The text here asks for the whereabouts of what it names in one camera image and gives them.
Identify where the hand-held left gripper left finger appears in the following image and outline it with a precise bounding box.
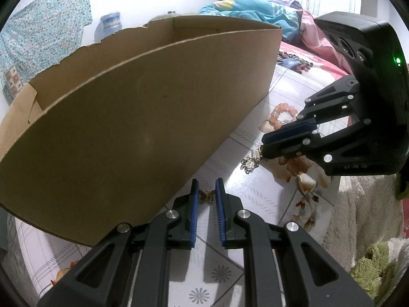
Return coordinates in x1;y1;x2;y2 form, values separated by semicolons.
37;179;200;307

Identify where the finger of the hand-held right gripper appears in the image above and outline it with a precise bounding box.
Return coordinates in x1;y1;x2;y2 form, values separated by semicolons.
262;74;361;147
260;118;373;167

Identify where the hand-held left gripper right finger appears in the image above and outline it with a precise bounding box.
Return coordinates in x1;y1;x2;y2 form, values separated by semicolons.
215;178;374;307

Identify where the pink bead bracelet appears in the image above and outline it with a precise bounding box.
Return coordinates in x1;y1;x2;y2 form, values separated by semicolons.
270;102;299;128

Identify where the silver chain jewelry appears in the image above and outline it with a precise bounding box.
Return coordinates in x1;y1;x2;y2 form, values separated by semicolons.
240;149;264;174

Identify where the brown cardboard box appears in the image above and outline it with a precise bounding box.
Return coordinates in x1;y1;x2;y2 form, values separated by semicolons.
0;15;283;248

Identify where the pink floral blanket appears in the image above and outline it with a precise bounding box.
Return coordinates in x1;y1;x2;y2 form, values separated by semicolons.
276;9;352;77

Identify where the cream and green fluffy rug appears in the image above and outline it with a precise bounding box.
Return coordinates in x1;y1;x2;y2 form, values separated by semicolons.
329;173;409;306

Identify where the blue printed quilt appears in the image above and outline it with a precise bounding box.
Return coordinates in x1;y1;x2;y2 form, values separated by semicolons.
198;0;302;40

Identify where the blue water jug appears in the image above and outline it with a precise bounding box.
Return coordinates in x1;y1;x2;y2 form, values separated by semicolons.
94;11;123;42

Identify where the checkered patterned cloth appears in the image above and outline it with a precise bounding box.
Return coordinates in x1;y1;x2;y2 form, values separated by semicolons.
2;65;24;103

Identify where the teal patterned wall cloth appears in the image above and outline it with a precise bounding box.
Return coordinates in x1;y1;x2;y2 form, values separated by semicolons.
0;0;93;85

